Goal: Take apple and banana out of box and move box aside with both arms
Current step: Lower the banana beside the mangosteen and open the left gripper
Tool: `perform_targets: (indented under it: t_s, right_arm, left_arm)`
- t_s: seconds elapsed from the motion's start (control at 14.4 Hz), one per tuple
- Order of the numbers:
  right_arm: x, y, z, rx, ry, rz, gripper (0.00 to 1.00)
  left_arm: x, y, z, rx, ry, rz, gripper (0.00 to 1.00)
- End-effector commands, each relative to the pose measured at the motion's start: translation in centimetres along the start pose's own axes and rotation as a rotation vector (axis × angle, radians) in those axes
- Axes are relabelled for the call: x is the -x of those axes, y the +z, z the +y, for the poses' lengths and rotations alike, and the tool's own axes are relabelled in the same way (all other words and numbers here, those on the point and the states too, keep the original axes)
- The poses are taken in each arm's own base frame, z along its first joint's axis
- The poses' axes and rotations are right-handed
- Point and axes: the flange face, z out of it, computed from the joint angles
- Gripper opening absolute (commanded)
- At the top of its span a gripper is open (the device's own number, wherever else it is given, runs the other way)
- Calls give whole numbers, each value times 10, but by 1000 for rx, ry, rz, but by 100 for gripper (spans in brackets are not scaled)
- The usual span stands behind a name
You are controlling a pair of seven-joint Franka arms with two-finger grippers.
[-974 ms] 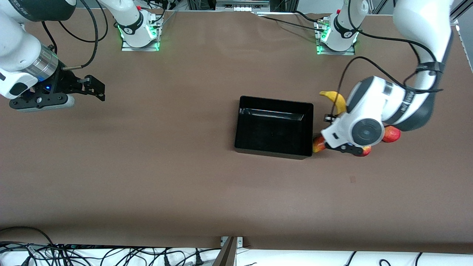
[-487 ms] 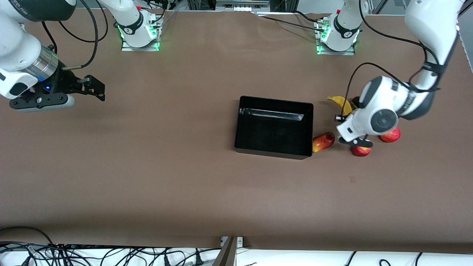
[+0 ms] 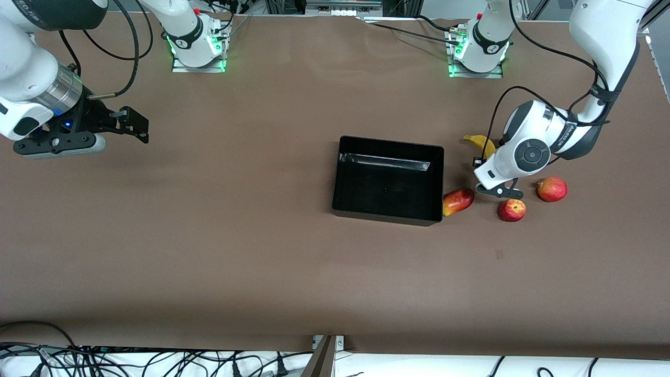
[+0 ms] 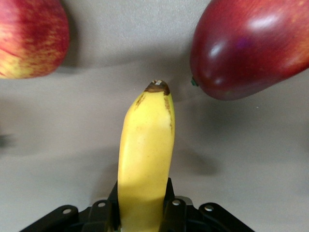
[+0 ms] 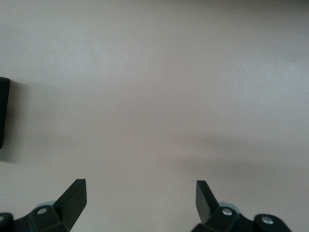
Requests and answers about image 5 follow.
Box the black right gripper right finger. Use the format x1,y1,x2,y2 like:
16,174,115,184
192,180,293,232

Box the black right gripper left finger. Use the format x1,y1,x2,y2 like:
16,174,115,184
0,178,87,232

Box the black plastic tray box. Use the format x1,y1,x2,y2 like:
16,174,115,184
0,76,11,150

